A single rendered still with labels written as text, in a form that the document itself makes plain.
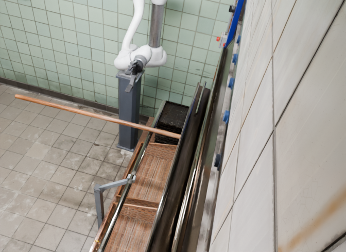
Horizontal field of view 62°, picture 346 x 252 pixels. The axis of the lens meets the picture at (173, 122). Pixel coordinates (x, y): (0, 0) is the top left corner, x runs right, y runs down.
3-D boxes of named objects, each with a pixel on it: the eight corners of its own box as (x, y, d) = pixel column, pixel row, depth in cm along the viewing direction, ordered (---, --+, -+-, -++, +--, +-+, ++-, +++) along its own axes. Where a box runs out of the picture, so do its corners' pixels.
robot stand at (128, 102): (123, 134, 345) (124, 64, 275) (139, 139, 343) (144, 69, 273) (116, 147, 330) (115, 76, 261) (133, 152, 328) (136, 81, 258)
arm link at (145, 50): (151, 64, 197) (135, 70, 203) (157, 53, 208) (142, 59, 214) (142, 51, 192) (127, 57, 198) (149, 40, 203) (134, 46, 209)
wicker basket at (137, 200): (192, 167, 252) (199, 146, 233) (177, 226, 212) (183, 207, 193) (139, 151, 257) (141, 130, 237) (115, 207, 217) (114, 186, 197)
